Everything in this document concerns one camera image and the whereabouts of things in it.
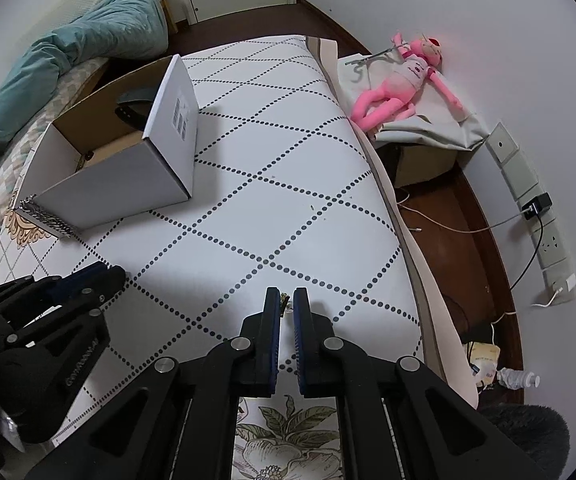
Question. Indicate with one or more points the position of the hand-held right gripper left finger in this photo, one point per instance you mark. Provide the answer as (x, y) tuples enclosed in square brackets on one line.
[(273, 345)]

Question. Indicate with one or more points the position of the diamond pattern floral tablecloth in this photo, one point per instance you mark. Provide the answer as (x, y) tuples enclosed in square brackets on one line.
[(278, 160)]

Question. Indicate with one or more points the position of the pink plush toy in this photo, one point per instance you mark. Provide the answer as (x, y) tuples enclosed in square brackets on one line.
[(398, 90)]

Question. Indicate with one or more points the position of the small silver pendant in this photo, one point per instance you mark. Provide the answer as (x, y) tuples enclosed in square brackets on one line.
[(284, 305)]

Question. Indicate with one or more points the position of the grey cloth bag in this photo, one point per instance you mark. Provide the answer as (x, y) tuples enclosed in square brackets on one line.
[(428, 132)]

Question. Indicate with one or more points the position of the beige table underlay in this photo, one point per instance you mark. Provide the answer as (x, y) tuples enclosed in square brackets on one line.
[(408, 240)]

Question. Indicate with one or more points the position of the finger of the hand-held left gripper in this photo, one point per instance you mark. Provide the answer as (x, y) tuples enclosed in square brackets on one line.
[(111, 277), (67, 302)]

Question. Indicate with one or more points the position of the grey wall switch panel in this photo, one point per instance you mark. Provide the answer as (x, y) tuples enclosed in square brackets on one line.
[(503, 142), (520, 175)]

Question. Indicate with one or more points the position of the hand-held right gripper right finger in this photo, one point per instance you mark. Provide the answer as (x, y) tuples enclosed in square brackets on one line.
[(300, 345)]

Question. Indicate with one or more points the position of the white cardboard box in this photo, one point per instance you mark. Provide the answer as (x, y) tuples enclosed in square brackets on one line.
[(127, 185)]

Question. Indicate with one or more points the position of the teal quilt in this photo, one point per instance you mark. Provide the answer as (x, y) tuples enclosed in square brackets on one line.
[(67, 60)]

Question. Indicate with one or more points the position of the grey clothes hanger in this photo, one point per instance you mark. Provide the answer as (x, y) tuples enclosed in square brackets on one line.
[(368, 57)]

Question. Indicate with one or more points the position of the black wrist band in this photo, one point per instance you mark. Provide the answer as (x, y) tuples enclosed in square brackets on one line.
[(130, 112)]

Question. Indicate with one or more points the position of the brown cardboard box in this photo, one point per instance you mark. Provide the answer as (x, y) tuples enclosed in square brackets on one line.
[(420, 162)]

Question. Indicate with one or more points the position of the wooden bed leg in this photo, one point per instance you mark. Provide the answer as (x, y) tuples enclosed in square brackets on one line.
[(170, 15)]

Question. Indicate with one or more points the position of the black charger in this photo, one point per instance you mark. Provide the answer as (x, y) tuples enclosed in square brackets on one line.
[(537, 205)]

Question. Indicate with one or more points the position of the small white wall socket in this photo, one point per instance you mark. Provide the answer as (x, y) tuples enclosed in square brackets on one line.
[(560, 282)]

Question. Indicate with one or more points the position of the yellowish plastic packet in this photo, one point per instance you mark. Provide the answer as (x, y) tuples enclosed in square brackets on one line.
[(483, 362)]

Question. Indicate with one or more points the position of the clear plastic bottle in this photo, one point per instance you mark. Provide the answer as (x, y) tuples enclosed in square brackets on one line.
[(518, 379)]

